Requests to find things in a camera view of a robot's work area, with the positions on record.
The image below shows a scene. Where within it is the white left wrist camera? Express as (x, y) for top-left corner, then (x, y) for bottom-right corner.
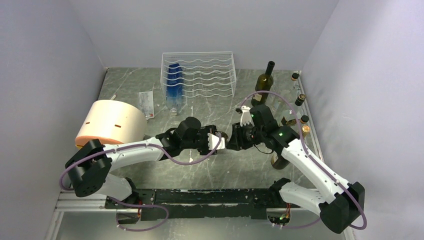
(207, 132), (226, 150)

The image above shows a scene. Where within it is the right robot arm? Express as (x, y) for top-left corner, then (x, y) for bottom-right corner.
(225, 104), (365, 234)

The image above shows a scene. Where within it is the clear bottle blue seal label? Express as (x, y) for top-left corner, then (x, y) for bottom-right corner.
(281, 115), (310, 127)

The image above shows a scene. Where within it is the cream orange bread box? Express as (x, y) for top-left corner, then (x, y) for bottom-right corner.
(75, 99), (147, 149)

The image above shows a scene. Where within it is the dark green bottle black cap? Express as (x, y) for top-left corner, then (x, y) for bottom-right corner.
(251, 61), (275, 107)

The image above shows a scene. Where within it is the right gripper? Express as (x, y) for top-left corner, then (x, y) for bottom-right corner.
(226, 120), (265, 151)

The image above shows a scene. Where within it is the red wine bottle gold cap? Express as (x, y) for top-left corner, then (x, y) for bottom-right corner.
(270, 125), (311, 170)

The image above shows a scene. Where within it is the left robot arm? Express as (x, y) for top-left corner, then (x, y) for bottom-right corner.
(59, 116), (226, 208)

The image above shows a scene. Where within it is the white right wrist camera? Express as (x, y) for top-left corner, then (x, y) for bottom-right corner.
(235, 105), (254, 127)

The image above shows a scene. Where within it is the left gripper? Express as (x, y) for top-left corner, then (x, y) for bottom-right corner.
(181, 124), (218, 154)

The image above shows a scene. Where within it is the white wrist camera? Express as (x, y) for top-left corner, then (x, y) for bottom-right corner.
(207, 132), (226, 150)
(235, 105), (254, 127)

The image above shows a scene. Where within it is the dark bottle silver cap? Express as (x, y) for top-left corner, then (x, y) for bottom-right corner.
(218, 131), (229, 150)

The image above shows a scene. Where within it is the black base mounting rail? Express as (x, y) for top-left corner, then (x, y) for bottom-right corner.
(104, 188), (287, 224)

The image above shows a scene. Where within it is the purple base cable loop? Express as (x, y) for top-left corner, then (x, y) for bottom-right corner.
(109, 197), (170, 232)

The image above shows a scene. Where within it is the clear bottle black orange label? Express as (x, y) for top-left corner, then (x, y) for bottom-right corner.
(283, 93), (306, 116)

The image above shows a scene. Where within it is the white wire wine rack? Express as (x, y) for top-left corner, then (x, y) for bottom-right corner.
(160, 51), (237, 111)

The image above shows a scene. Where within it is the white paper card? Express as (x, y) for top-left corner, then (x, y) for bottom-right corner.
(138, 91), (155, 120)

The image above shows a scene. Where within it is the blue bottle bottom row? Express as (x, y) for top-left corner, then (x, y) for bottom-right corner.
(166, 63), (184, 116)

